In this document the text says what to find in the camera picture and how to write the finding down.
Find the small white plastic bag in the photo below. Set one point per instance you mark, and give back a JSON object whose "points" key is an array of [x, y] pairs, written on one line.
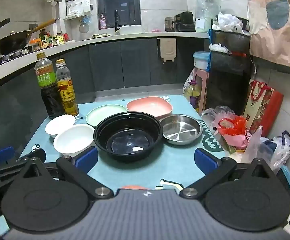
{"points": [[217, 47]]}

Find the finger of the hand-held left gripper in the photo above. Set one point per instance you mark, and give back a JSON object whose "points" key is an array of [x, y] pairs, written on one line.
{"points": [[32, 155], [0, 155]]}

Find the pink frying pan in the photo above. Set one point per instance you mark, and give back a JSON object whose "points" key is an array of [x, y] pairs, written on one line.
{"points": [[147, 106]]}

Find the dark grey base cabinets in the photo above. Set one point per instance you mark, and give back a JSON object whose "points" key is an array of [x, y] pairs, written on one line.
{"points": [[110, 65]]}

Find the pink soap bottle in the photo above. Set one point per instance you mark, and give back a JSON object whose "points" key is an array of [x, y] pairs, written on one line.
{"points": [[102, 23]]}

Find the dark kitchen window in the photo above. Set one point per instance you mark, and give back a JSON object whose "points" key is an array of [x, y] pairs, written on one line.
{"points": [[118, 7]]}

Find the white kitchen countertop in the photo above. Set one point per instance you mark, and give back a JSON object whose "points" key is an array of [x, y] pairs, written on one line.
{"points": [[105, 40]]}

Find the cooking oil jug purple cap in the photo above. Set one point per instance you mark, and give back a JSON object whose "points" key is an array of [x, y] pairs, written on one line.
{"points": [[192, 95]]}

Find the stainless steel plate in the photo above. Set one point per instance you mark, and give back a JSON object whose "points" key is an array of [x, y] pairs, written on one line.
{"points": [[180, 130]]}

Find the beige patterned apron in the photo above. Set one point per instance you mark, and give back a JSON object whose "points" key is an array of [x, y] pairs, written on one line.
{"points": [[277, 35]]}

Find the white plastic bags pile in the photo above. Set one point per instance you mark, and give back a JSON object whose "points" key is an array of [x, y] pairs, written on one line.
{"points": [[228, 21]]}

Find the black faucet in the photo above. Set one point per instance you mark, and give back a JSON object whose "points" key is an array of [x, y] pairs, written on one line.
{"points": [[116, 21]]}

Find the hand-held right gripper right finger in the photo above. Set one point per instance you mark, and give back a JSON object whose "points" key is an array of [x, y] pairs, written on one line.
{"points": [[205, 160]]}

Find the black mesh cart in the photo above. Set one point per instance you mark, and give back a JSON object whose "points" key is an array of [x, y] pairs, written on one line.
{"points": [[227, 80]]}

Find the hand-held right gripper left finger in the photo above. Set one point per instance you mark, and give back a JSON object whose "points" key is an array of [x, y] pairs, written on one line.
{"points": [[86, 159]]}

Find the white wall-mounted appliance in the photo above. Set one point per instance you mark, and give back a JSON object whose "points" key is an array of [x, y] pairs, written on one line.
{"points": [[78, 7]]}

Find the dark sauce bottle green label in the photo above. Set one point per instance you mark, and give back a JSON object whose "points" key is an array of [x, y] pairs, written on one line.
{"points": [[47, 97]]}

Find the row of condiment bottles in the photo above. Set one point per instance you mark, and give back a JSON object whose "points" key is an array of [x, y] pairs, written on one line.
{"points": [[48, 40]]}

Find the white appliance with plastic cover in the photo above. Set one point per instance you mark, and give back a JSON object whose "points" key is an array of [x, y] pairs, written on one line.
{"points": [[206, 17]]}

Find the white and blue plastic bag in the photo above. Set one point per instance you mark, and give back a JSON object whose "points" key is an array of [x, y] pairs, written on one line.
{"points": [[278, 150]]}

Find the light blue tablecloth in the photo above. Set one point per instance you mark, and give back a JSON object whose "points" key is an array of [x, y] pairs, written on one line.
{"points": [[175, 166]]}

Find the pink plastic bag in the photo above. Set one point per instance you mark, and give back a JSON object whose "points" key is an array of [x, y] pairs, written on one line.
{"points": [[237, 141]]}

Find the beige cutting board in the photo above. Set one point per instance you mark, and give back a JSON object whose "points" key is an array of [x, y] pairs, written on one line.
{"points": [[167, 50]]}

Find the red plastic bag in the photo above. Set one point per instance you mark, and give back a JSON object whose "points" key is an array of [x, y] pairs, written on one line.
{"points": [[232, 126]]}

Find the gas stove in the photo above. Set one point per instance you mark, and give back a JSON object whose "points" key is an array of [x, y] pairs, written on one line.
{"points": [[12, 55]]}

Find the silver rice cooker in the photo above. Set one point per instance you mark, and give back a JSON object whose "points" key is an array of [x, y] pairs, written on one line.
{"points": [[170, 24]]}

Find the large white bowl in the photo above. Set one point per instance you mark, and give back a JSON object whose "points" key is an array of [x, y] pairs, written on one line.
{"points": [[72, 140]]}

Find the red gift bag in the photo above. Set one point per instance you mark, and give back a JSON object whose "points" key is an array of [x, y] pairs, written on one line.
{"points": [[262, 110]]}

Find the black plastic bowl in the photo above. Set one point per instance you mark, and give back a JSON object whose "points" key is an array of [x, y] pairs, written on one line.
{"points": [[128, 142]]}

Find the yellow tea bottle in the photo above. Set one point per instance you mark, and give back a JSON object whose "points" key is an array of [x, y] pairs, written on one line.
{"points": [[68, 97]]}

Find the small white bowl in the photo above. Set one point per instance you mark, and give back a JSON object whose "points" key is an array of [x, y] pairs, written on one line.
{"points": [[58, 126]]}

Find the clear plastic bag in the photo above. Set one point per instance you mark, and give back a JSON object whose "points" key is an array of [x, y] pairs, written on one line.
{"points": [[255, 145]]}

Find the pale green plate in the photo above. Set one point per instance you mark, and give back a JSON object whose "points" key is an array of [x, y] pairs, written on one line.
{"points": [[102, 113]]}

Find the white container blue lid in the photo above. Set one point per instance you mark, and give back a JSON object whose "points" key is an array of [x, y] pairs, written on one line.
{"points": [[200, 60]]}

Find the black air fryer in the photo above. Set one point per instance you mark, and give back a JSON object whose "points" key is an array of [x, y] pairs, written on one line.
{"points": [[185, 21]]}

